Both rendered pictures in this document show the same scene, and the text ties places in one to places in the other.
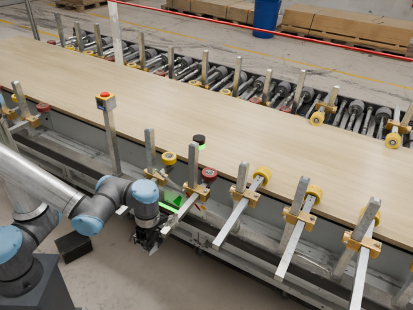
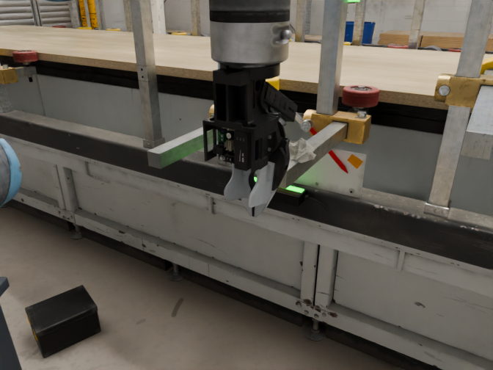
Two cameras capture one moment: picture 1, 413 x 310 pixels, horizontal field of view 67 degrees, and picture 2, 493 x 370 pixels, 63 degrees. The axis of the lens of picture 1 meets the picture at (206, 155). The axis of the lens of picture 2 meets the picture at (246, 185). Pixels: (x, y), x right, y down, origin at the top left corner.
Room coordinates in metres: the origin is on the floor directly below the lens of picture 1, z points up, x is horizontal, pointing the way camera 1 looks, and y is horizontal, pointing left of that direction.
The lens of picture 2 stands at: (0.28, 0.18, 1.10)
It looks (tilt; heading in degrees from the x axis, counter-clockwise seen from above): 25 degrees down; 4
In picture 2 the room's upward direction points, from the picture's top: straight up
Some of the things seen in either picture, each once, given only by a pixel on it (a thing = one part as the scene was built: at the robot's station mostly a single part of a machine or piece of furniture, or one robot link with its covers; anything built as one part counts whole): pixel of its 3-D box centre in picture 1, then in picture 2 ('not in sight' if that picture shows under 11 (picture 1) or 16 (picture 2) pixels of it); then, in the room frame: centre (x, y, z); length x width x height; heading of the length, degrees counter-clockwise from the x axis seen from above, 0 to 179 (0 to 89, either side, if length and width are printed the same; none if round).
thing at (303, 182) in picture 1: (292, 219); not in sight; (0.92, -0.39, 0.92); 0.04 x 0.04 x 0.48; 63
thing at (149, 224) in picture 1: (147, 216); (252, 43); (0.77, 0.20, 1.05); 0.10 x 0.09 x 0.05; 63
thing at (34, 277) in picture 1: (16, 270); not in sight; (0.76, 0.80, 0.65); 0.19 x 0.19 x 0.10
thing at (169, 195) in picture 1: (184, 203); (305, 165); (1.14, 0.10, 0.75); 0.26 x 0.01 x 0.10; 63
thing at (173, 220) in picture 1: (172, 219); (298, 146); (0.92, 0.13, 0.87); 0.09 x 0.07 x 0.02; 153
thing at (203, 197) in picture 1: (196, 190); (336, 124); (1.14, 0.04, 0.85); 0.14 x 0.06 x 0.05; 63
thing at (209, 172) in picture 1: (209, 179); (358, 111); (1.22, -0.02, 0.85); 0.08 x 0.08 x 0.11
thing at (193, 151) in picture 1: (192, 182); (327, 101); (1.14, 0.06, 0.89); 0.04 x 0.04 x 0.48; 63
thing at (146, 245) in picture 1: (147, 231); (246, 114); (0.77, 0.21, 0.97); 0.09 x 0.08 x 0.12; 153
